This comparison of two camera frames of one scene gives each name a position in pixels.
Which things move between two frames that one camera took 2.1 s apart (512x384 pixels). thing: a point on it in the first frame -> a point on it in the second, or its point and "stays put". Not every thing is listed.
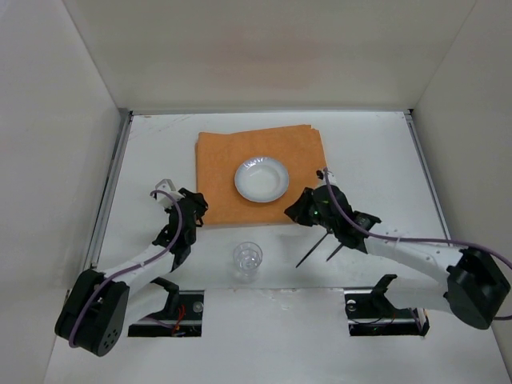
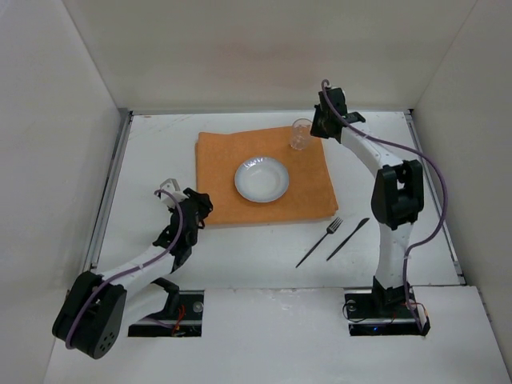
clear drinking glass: x=247 y=257 -> x=300 y=134
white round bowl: x=262 y=179 stays put
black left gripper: x=196 y=204 stays put
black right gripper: x=301 y=210 -> x=322 y=125
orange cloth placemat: x=299 y=148 stays put
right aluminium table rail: x=416 y=138 stays put
